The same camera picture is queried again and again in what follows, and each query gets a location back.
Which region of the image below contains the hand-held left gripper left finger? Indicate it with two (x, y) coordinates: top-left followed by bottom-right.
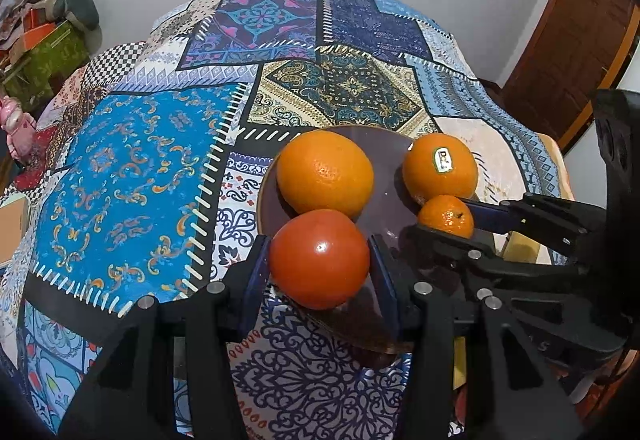
(59, 235), (272, 440)

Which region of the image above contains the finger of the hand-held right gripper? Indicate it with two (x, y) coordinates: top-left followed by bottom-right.
(409, 224), (593, 292)
(464, 193), (608, 255)

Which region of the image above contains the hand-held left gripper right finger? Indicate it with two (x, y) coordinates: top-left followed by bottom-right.
(368, 234), (587, 440)

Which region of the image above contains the small mandarin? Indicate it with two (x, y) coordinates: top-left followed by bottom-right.
(417, 195), (475, 239)

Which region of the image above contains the red-orange tomato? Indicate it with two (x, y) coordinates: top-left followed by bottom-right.
(268, 209), (371, 311)

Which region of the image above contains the dark brown plate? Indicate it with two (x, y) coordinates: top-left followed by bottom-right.
(257, 124), (496, 355)

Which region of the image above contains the orange with sticker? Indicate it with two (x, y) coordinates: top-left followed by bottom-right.
(402, 133), (479, 206)

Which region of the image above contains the large orange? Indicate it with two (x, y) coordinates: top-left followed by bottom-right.
(276, 129), (375, 219)

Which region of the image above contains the patchwork printed blanket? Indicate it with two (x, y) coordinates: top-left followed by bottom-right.
(0, 0), (576, 440)

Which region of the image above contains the brown wooden door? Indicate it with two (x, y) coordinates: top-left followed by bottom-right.
(500, 0), (640, 152)

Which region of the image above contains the flat cardboard piece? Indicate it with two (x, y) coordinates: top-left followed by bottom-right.
(0, 199), (32, 268)

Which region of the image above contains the pink toy figure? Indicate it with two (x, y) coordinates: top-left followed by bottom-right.
(0, 95), (37, 167)

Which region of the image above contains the green patterned box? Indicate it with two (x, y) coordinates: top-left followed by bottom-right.
(2, 20), (92, 94)

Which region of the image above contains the orange cardboard box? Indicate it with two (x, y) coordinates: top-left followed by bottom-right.
(19, 8), (57, 57)

